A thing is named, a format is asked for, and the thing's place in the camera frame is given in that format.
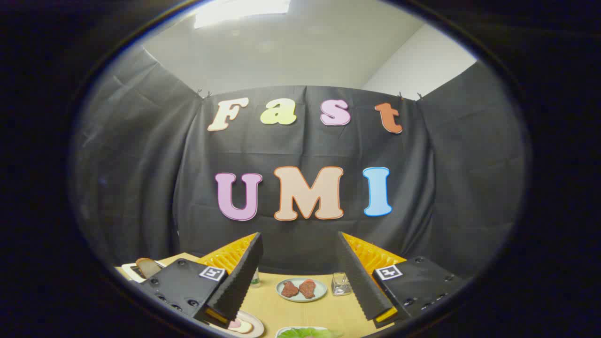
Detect white toaster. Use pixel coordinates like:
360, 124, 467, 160
121, 262, 166, 284

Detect green lettuce leaf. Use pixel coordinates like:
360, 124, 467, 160
278, 328, 343, 338

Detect ceiling light panel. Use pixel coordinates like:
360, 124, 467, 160
194, 0, 292, 29

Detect white square plate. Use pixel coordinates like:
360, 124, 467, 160
275, 326, 330, 338

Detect black backdrop cloth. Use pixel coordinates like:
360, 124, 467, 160
70, 45, 529, 282

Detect metal mesh utensil holder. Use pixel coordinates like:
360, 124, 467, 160
331, 272, 352, 297

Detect plain white bread slice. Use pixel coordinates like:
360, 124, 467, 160
136, 258, 162, 279

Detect pale green oval plate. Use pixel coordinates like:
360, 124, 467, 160
276, 277, 328, 303

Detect round beige plate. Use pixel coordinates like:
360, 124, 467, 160
209, 310, 265, 338

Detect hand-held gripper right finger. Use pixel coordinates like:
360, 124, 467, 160
336, 231, 465, 329

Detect bread slice under ham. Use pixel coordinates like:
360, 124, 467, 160
227, 318, 254, 335

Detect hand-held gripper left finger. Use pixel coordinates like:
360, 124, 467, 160
139, 232, 264, 325

